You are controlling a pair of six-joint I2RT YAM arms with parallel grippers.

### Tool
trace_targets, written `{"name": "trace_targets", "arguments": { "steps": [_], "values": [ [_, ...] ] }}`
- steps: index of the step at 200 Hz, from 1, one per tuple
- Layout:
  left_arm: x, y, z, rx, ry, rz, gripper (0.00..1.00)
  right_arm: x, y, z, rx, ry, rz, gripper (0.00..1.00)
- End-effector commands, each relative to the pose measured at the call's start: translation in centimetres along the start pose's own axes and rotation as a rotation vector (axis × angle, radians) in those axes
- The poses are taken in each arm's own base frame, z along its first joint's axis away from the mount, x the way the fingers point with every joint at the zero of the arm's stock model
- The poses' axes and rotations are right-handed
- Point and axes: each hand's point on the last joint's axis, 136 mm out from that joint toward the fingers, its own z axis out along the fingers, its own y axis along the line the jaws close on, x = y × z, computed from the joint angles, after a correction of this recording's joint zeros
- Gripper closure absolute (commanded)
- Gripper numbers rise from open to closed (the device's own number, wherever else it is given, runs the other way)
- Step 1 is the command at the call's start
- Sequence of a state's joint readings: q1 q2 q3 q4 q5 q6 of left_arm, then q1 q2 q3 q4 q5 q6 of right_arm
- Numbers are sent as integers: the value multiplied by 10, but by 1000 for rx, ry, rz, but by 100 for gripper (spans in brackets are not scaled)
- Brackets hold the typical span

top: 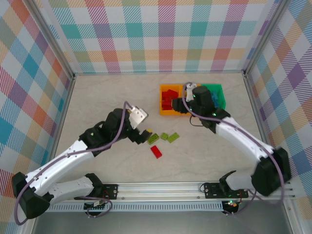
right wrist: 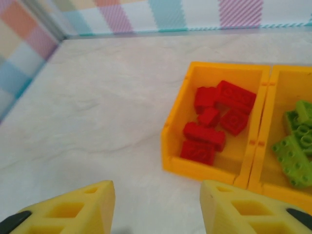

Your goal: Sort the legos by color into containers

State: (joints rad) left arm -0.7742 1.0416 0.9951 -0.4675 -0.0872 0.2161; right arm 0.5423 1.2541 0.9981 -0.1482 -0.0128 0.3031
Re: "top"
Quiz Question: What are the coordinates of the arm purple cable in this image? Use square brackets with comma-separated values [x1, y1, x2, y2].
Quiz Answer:
[182, 81, 286, 216]
[15, 101, 114, 225]

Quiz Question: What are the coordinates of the thin aluminium frame bar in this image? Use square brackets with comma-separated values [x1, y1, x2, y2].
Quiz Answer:
[73, 71, 246, 76]

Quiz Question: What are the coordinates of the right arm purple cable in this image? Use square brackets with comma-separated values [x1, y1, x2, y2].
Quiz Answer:
[182, 81, 286, 216]

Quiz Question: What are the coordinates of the aluminium frame post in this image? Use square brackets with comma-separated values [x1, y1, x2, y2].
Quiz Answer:
[243, 0, 292, 76]
[30, 0, 76, 80]

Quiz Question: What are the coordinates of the orange plastic bin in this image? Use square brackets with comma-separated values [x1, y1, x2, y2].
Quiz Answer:
[159, 84, 184, 117]
[180, 84, 203, 117]

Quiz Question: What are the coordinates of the white slotted cable duct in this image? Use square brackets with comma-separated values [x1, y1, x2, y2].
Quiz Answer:
[50, 203, 224, 213]

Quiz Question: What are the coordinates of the green plastic bin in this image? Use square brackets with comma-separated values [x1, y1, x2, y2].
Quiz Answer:
[200, 83, 227, 110]

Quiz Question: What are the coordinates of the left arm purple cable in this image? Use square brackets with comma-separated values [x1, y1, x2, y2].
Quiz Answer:
[15, 101, 114, 225]

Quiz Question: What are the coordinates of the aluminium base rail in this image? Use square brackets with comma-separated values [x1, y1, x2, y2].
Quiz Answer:
[45, 180, 294, 202]

